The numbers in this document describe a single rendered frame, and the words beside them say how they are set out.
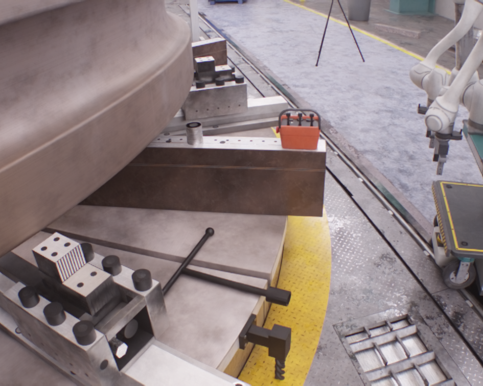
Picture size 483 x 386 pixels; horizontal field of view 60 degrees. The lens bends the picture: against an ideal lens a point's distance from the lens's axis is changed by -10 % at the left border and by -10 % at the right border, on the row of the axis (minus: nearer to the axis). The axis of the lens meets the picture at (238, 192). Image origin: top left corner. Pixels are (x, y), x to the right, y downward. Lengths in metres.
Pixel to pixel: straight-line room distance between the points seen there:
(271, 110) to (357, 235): 1.17
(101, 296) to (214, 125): 2.11
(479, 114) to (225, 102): 1.67
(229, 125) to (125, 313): 2.13
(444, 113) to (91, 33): 1.42
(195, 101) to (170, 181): 0.90
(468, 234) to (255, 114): 1.76
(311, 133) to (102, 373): 1.39
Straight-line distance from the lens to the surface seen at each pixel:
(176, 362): 1.53
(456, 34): 2.37
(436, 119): 1.89
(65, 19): 1.69
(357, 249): 2.68
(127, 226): 2.41
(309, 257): 2.60
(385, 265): 2.60
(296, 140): 2.17
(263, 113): 3.37
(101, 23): 1.86
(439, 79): 2.32
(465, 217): 2.55
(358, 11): 9.41
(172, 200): 2.44
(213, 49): 4.43
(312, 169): 2.23
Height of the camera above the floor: 1.67
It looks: 32 degrees down
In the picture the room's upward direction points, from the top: 3 degrees counter-clockwise
